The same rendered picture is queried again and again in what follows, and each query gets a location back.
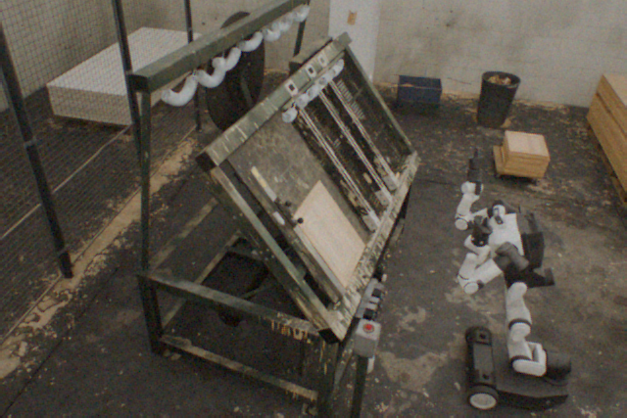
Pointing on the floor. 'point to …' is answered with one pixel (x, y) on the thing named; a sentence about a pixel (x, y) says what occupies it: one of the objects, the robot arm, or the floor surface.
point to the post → (359, 387)
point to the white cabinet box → (358, 1)
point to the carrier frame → (299, 328)
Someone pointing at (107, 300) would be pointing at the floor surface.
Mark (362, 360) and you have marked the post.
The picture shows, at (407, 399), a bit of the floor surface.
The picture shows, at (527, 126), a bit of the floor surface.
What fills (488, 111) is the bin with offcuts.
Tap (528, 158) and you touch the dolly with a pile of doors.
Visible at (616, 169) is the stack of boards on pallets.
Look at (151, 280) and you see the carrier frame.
